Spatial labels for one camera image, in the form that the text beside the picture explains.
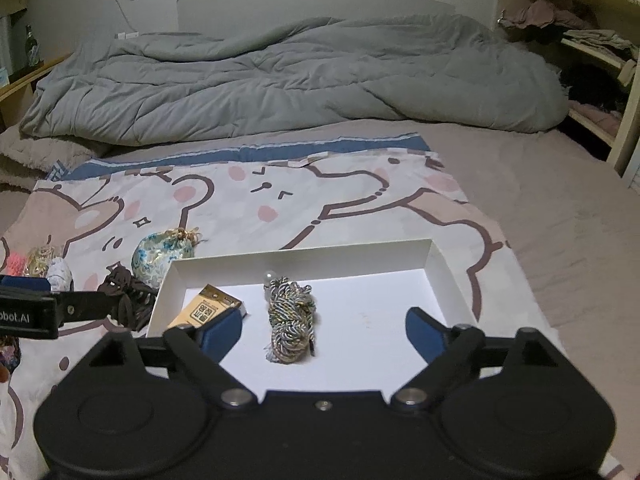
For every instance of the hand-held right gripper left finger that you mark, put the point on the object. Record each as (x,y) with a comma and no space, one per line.
(220,335)

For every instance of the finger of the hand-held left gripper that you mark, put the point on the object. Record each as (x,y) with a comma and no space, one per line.
(25,284)
(82,306)

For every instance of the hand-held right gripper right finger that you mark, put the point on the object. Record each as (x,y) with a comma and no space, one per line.
(422,332)

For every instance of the clear bag of gold trinkets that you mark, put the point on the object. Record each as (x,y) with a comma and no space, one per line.
(41,259)

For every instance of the dark brown braided accessory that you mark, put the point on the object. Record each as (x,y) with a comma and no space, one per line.
(131,292)

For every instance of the white cardboard box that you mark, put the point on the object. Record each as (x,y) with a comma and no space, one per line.
(360,320)

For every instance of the blue gold brocade pouch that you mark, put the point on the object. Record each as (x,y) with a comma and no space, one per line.
(160,255)

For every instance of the white patterned small pouch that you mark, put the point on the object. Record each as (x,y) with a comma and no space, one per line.
(60,274)

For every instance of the dark floral cloth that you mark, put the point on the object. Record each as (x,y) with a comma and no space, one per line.
(9,355)

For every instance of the beige fuzzy blanket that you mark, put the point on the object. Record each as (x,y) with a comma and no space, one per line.
(45,155)

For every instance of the cartoon bear printed blanket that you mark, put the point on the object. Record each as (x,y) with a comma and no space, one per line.
(300,200)

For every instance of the wooden bedside shelf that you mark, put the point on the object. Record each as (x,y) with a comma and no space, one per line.
(20,87)

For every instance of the green glass bottle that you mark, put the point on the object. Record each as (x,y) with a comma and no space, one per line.
(33,47)

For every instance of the grey duvet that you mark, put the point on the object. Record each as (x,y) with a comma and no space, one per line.
(300,80)

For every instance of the white power adapter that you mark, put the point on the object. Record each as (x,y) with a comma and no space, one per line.
(126,35)

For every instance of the light pink folded clothes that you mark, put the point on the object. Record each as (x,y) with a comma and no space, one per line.
(597,116)

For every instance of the black clothes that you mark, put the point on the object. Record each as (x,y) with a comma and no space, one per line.
(590,82)

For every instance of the dusty pink clothes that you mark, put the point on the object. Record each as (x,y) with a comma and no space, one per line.
(540,12)

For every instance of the beige folded clothes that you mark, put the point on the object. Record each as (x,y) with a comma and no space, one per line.
(600,40)

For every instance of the cream wall shelf unit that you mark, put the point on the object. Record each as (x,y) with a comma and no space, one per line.
(625,125)

